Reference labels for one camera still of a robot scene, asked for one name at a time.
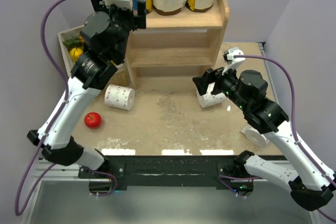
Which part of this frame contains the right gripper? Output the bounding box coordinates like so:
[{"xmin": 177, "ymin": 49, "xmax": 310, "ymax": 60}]
[{"xmin": 193, "ymin": 61, "xmax": 250, "ymax": 111}]

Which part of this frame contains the wooden three-tier shelf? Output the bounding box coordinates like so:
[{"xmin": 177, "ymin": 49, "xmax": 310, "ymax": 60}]
[{"xmin": 125, "ymin": 0, "xmax": 230, "ymax": 87}]

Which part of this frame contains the dotted paper roll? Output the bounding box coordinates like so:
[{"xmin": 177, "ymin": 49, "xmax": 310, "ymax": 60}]
[
  {"xmin": 104, "ymin": 84, "xmax": 135, "ymax": 111},
  {"xmin": 241, "ymin": 125, "xmax": 270, "ymax": 147},
  {"xmin": 196, "ymin": 82, "xmax": 226, "ymax": 108}
]

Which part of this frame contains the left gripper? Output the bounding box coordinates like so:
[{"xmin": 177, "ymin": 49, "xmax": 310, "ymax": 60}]
[{"xmin": 92, "ymin": 0, "xmax": 146, "ymax": 61}]

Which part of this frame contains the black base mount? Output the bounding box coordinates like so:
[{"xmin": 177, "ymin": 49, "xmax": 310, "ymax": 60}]
[{"xmin": 78, "ymin": 154, "xmax": 255, "ymax": 193}]

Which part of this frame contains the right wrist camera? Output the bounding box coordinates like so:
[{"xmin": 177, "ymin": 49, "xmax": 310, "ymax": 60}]
[{"xmin": 222, "ymin": 47, "xmax": 246, "ymax": 75}]

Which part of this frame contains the red apple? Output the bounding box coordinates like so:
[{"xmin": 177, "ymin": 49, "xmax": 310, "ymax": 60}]
[{"xmin": 84, "ymin": 112, "xmax": 102, "ymax": 129}]

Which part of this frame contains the wicker basket with liner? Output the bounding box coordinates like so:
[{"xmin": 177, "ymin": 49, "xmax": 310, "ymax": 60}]
[{"xmin": 58, "ymin": 25, "xmax": 129, "ymax": 87}]

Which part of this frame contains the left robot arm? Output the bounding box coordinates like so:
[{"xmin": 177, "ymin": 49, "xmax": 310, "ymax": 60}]
[{"xmin": 27, "ymin": 0, "xmax": 146, "ymax": 178}]

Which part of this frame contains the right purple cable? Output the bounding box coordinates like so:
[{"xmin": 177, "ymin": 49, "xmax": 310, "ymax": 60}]
[{"xmin": 233, "ymin": 55, "xmax": 336, "ymax": 223}]

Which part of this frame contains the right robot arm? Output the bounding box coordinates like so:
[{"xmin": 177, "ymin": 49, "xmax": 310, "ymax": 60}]
[{"xmin": 192, "ymin": 68, "xmax": 335, "ymax": 211}]

